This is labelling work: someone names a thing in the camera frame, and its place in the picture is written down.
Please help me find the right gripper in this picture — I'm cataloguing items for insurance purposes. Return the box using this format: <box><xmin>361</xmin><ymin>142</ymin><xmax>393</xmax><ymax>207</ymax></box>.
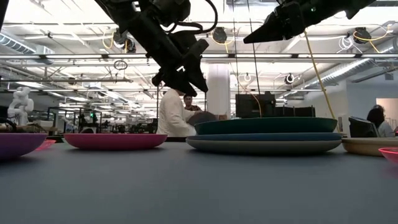
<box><xmin>243</xmin><ymin>0</ymin><xmax>312</xmax><ymax>44</ymax></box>

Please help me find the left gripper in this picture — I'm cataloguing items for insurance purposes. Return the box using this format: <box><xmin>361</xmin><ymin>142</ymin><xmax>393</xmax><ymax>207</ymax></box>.
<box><xmin>146</xmin><ymin>30</ymin><xmax>210</xmax><ymax>97</ymax></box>

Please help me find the large green plastic plate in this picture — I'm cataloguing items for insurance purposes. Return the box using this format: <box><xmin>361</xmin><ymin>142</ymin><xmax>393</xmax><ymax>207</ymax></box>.
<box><xmin>194</xmin><ymin>116</ymin><xmax>338</xmax><ymax>136</ymax></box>

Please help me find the large blue plastic plate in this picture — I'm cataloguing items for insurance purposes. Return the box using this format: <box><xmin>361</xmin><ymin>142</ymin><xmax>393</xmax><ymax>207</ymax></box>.
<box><xmin>186</xmin><ymin>133</ymin><xmax>343</xmax><ymax>142</ymax></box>

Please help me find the medium pink plastic plate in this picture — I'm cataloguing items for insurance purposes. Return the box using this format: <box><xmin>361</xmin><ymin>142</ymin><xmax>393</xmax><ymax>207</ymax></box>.
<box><xmin>63</xmin><ymin>133</ymin><xmax>168</xmax><ymax>151</ymax></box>

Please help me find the small translucent pink plate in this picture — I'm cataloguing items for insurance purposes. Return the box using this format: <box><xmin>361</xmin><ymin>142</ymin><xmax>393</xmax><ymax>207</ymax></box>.
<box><xmin>378</xmin><ymin>147</ymin><xmax>398</xmax><ymax>166</ymax></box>

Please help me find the person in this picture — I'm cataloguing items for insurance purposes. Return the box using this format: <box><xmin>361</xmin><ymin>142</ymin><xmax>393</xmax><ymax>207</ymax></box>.
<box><xmin>366</xmin><ymin>104</ymin><xmax>397</xmax><ymax>138</ymax></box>
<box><xmin>156</xmin><ymin>88</ymin><xmax>201</xmax><ymax>138</ymax></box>
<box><xmin>182</xmin><ymin>94</ymin><xmax>203</xmax><ymax>113</ymax></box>

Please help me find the white pillar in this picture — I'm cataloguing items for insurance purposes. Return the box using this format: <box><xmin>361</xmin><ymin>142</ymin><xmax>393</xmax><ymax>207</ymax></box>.
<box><xmin>206</xmin><ymin>63</ymin><xmax>231</xmax><ymax>118</ymax></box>

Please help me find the dark round chair back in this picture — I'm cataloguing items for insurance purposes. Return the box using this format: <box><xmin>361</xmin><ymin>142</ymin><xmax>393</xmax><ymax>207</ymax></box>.
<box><xmin>187</xmin><ymin>111</ymin><xmax>218</xmax><ymax>127</ymax></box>

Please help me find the large grey plastic plate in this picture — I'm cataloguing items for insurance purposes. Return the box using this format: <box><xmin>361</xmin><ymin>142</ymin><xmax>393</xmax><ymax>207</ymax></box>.
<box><xmin>185</xmin><ymin>138</ymin><xmax>343</xmax><ymax>156</ymax></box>

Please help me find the black office chair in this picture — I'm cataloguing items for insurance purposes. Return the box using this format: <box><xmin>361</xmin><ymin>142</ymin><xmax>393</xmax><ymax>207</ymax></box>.
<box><xmin>348</xmin><ymin>116</ymin><xmax>379</xmax><ymax>138</ymax></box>

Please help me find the medium beige plastic plate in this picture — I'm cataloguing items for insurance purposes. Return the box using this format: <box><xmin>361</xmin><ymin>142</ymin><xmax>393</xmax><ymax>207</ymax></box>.
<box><xmin>341</xmin><ymin>137</ymin><xmax>398</xmax><ymax>157</ymax></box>

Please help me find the medium purple plastic plate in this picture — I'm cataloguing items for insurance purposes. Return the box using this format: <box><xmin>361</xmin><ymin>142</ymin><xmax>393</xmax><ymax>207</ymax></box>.
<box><xmin>0</xmin><ymin>133</ymin><xmax>48</xmax><ymax>161</ymax></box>

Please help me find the black ceiling cable reel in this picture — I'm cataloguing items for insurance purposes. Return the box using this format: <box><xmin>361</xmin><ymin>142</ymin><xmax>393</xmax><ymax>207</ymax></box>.
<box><xmin>353</xmin><ymin>27</ymin><xmax>373</xmax><ymax>45</ymax></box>
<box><xmin>111</xmin><ymin>29</ymin><xmax>137</xmax><ymax>54</ymax></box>
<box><xmin>212</xmin><ymin>26</ymin><xmax>228</xmax><ymax>45</ymax></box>

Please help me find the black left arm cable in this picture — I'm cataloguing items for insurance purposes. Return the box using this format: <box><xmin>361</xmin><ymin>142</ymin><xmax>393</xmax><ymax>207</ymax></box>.
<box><xmin>160</xmin><ymin>0</ymin><xmax>219</xmax><ymax>35</ymax></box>

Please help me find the yellow hanging cable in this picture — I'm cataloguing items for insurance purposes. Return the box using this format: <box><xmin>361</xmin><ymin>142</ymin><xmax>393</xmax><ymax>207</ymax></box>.
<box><xmin>303</xmin><ymin>29</ymin><xmax>340</xmax><ymax>133</ymax></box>

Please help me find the black frame workstation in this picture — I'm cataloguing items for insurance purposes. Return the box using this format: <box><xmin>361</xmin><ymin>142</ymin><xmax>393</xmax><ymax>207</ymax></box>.
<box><xmin>46</xmin><ymin>106</ymin><xmax>103</xmax><ymax>135</ymax></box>

